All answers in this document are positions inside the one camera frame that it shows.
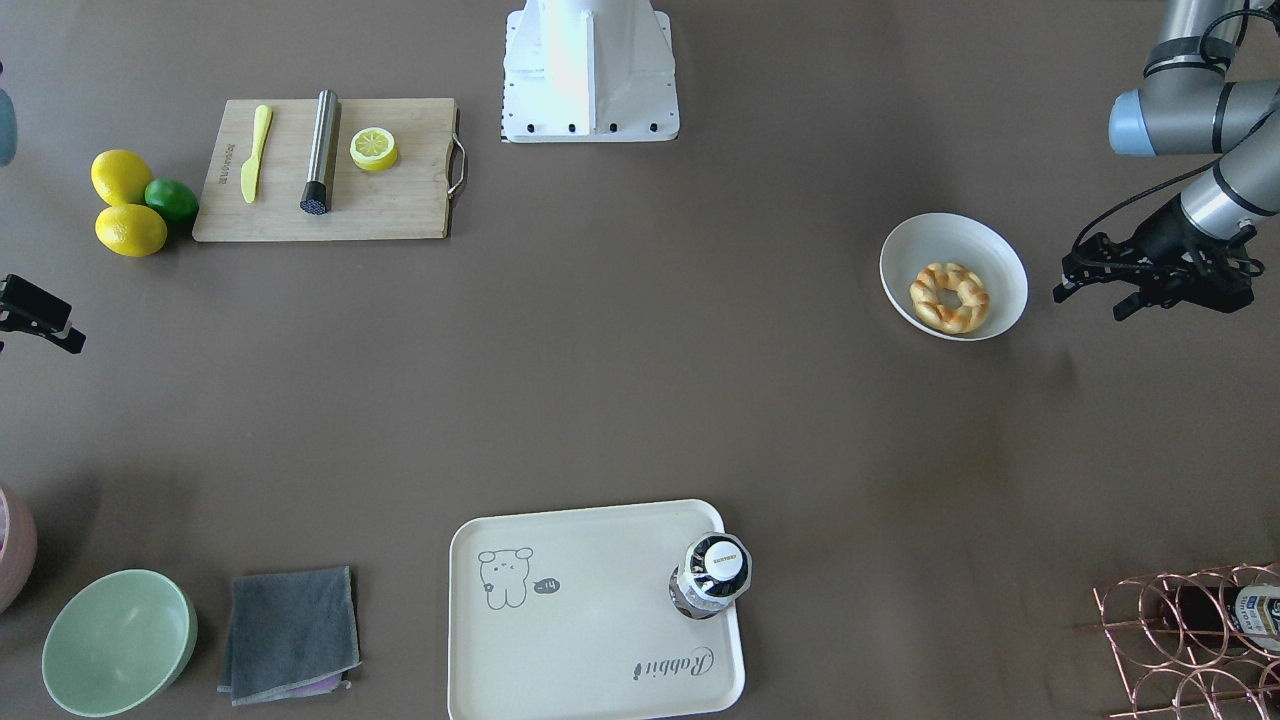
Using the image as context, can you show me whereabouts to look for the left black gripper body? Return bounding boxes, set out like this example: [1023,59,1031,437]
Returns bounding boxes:
[1062,199,1263,313]

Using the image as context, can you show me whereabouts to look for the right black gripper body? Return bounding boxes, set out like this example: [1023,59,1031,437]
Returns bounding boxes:
[1,274,86,354]

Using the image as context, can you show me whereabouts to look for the braided glazed donut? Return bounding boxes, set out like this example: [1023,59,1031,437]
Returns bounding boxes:
[908,263,991,334]

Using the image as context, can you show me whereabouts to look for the white bowl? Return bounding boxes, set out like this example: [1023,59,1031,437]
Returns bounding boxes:
[879,211,1029,341]

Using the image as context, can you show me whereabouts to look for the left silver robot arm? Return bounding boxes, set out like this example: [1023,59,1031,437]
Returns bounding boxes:
[1053,1,1279,320]

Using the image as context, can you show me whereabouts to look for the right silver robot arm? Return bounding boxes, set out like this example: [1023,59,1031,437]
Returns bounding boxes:
[1,90,86,354]

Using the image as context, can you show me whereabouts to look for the dark drink bottle on tray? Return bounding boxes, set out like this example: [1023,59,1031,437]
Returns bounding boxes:
[669,532,753,620]

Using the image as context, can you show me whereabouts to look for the cream serving tray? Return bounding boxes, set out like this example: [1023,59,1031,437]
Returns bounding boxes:
[447,498,746,719]

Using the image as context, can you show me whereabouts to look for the yellow lemon near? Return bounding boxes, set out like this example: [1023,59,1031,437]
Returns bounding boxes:
[95,204,169,258]

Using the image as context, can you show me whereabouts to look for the yellow lemon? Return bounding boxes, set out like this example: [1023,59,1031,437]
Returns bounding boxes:
[95,204,169,258]
[90,149,154,206]

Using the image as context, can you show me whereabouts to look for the yellow lemon far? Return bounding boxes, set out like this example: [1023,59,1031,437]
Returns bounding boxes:
[90,149,154,206]

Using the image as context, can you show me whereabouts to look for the green lime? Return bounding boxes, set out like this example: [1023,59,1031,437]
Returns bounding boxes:
[143,178,200,225]

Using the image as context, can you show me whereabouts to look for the pink bowl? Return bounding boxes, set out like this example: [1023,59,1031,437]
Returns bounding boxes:
[1,484,38,612]

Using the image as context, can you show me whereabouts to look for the yellow plastic knife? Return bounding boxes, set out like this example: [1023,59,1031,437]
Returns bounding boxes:
[239,104,274,204]

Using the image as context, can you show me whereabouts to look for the steel cylinder muddler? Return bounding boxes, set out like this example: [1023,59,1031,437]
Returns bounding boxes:
[300,88,340,217]

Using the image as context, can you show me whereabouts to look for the bottle in rack upper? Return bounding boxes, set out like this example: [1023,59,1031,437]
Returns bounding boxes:
[1165,584,1279,656]

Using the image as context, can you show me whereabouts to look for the mint green bowl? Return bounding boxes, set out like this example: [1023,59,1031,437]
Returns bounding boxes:
[41,569,198,717]

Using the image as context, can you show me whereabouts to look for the half lemon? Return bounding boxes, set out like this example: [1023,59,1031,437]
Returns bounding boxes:
[349,127,399,173]

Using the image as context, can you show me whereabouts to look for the wooden cutting board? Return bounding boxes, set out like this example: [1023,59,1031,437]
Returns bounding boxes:
[192,97,466,243]

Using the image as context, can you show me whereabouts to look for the grey folded cloth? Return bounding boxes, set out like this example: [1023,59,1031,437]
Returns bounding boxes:
[218,565,362,706]

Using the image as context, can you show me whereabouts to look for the copper wire bottle rack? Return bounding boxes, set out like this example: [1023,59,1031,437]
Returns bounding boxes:
[1091,562,1279,719]

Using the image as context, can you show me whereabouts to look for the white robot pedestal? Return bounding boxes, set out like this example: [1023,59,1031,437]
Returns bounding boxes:
[500,1,681,143]

